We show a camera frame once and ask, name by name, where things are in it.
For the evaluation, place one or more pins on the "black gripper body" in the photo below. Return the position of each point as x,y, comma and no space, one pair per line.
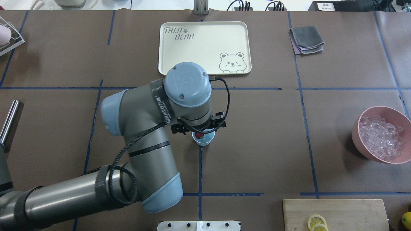
177,129

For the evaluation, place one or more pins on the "light blue cup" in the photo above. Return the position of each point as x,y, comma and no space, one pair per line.
208,137

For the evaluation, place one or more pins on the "red strawberry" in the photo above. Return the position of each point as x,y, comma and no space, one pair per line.
198,135

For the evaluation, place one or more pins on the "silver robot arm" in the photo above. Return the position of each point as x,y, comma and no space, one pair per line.
143,171

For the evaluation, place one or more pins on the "pink bowl of ice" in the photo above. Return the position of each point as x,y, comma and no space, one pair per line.
392,116

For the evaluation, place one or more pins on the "white cup rack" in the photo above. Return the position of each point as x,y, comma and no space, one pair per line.
16,38

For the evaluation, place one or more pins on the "pink cup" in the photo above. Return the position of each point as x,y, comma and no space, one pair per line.
5,35

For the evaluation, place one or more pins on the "cream bear tray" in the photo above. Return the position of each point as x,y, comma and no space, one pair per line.
220,47

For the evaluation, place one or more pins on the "grey folded cloth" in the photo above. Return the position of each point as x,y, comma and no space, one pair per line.
306,40

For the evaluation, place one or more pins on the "lemon slices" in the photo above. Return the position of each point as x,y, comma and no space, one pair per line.
317,223

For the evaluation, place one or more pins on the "wooden cutting board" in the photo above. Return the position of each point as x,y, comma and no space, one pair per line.
339,214

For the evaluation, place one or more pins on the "steel muddler black tip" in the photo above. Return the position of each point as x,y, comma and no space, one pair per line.
9,120

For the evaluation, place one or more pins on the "yellow lemon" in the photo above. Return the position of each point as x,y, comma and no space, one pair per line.
406,220

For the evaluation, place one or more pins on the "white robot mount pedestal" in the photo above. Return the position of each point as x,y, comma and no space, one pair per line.
216,225

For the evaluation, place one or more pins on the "aluminium frame post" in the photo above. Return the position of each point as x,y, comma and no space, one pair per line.
201,7

